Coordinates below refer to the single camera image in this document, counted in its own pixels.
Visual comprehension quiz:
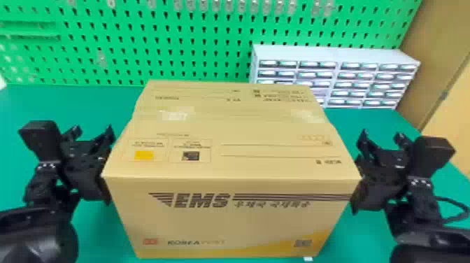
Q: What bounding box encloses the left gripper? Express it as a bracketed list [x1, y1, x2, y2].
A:
[57, 125, 118, 206]

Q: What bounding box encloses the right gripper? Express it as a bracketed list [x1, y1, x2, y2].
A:
[349, 128, 415, 216]

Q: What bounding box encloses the cardboard box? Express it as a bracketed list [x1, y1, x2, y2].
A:
[101, 79, 363, 260]

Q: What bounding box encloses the white drawer cabinet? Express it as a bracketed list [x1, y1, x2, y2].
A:
[249, 44, 422, 111]

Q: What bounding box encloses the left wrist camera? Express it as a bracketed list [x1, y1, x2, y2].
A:
[18, 120, 64, 163]

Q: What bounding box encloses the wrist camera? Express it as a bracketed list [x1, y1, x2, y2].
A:
[18, 120, 64, 163]
[410, 135, 457, 180]

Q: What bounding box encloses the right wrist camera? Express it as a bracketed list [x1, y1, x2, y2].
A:
[410, 135, 457, 180]

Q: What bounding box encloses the black cable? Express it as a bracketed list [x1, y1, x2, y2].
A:
[436, 195, 470, 226]

